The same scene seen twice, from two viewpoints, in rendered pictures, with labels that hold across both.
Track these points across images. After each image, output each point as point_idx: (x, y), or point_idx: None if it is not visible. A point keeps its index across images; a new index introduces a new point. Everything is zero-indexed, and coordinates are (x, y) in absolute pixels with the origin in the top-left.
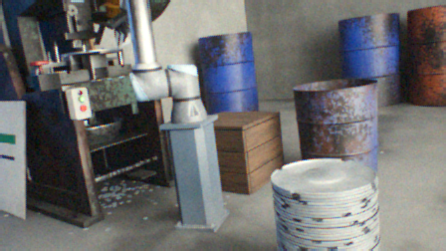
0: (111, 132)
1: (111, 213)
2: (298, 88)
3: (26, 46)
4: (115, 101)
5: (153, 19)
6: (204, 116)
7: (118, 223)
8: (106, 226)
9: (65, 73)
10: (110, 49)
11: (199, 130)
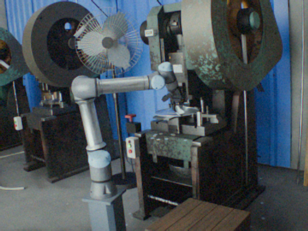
0: (180, 173)
1: (151, 221)
2: None
3: None
4: (170, 153)
5: (236, 89)
6: (94, 196)
7: (133, 227)
8: (131, 223)
9: (155, 123)
10: (164, 115)
11: (88, 203)
